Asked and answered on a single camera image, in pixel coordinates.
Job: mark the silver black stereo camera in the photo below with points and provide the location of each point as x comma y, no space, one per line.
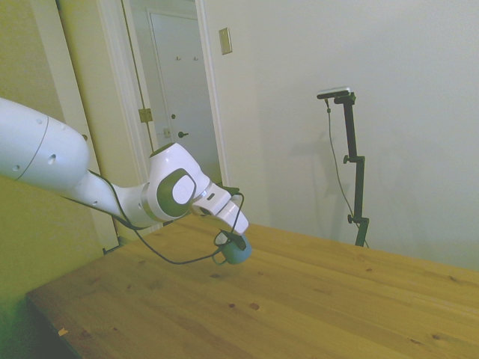
335,92

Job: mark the white open door leaf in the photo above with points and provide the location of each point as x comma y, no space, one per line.
105,112

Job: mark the white panel door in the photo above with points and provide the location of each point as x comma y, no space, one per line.
179,93

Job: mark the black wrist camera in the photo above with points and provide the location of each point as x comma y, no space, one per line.
231,188

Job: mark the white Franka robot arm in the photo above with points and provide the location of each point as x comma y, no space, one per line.
45,157

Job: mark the blue enamel mug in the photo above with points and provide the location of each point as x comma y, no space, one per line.
237,256

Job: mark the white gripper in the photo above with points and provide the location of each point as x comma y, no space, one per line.
224,209

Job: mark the beige light switch plate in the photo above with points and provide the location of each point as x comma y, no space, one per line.
225,41

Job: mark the brass door hinge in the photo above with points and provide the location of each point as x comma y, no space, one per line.
145,114

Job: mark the black jointed camera stand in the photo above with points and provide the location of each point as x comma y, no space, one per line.
357,179

